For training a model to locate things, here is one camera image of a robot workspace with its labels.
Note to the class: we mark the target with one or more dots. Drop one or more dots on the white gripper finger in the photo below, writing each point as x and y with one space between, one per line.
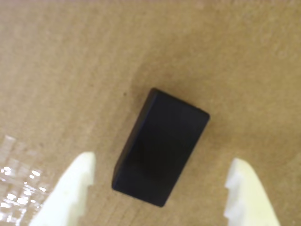
68 195
249 202

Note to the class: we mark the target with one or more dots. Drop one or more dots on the black rectangular block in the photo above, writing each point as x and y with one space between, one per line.
160 150

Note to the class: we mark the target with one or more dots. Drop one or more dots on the clear shiny packing tape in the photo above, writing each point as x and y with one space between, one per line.
14 188

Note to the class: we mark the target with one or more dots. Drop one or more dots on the brown cardboard sheet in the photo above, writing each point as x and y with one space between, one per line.
117 47

